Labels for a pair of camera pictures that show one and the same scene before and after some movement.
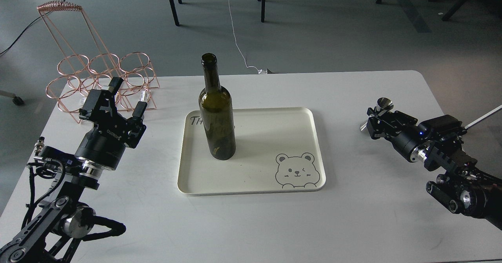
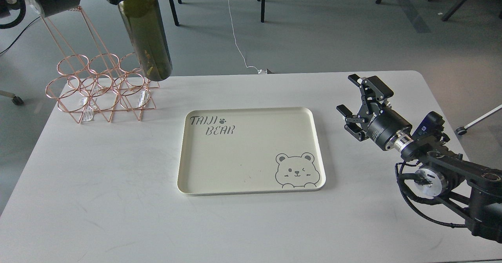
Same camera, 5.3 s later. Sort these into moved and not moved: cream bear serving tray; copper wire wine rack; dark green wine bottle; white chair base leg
Moved: dark green wine bottle
Not moved: white chair base leg; cream bear serving tray; copper wire wine rack
